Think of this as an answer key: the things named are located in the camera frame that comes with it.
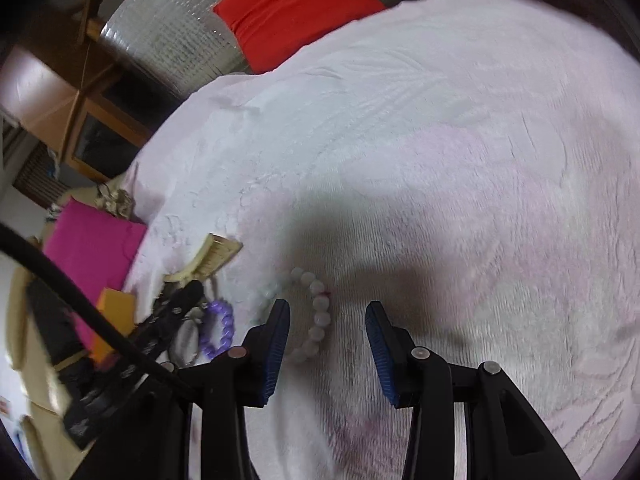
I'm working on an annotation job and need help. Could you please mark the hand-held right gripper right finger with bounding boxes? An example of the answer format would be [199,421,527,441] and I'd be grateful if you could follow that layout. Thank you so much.
[364,301,583,480]

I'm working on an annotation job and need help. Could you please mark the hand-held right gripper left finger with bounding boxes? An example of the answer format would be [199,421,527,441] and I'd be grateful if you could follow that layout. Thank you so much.
[95,299,292,480]

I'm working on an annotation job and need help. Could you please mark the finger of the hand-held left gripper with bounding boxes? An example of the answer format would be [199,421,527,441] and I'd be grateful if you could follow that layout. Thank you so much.
[131,280,205,357]

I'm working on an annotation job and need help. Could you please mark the silver wristwatch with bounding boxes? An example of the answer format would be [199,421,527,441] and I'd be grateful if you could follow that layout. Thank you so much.
[172,310,203,363]

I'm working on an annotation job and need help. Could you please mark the purple bead bracelet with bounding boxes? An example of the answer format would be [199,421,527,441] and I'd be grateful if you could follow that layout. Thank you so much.
[199,298,236,359]

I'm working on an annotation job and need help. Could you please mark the orange box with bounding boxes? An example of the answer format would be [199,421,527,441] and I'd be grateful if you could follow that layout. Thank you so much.
[91,288,137,366]

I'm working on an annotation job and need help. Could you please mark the white bead bracelet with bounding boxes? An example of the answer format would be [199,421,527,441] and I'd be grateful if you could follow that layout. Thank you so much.
[262,266,333,363]

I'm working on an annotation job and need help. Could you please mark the cream hair claw clip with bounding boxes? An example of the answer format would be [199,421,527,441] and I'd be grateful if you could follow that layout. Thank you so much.
[162,233,244,283]

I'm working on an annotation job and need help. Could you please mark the cream leather headboard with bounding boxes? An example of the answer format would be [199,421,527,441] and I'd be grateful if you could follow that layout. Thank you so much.
[7,220,101,466]

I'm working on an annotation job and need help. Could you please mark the pink pillow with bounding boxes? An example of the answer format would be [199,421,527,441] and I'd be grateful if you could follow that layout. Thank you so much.
[42,199,148,351]

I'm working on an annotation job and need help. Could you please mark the brown wicker basket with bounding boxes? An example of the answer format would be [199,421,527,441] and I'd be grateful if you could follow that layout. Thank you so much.
[14,144,72,207]

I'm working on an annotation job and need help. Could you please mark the white fleece blanket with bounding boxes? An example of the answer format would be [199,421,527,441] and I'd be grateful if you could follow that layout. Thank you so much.
[120,0,640,480]

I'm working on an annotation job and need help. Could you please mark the wooden cabinet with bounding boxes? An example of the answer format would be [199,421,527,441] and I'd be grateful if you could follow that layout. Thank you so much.
[0,45,156,183]

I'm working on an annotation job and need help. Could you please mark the silver foil insulation mat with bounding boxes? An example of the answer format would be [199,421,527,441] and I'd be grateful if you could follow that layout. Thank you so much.
[99,0,416,106]

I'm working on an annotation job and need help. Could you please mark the red pillow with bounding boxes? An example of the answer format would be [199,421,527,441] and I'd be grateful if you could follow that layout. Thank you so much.
[212,0,388,75]

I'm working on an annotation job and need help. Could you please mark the black cable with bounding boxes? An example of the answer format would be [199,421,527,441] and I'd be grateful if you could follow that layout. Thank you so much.
[0,222,201,401]

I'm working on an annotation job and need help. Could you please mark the beige drawstring pouch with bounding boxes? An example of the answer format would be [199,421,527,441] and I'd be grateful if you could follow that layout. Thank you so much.
[95,185,137,221]

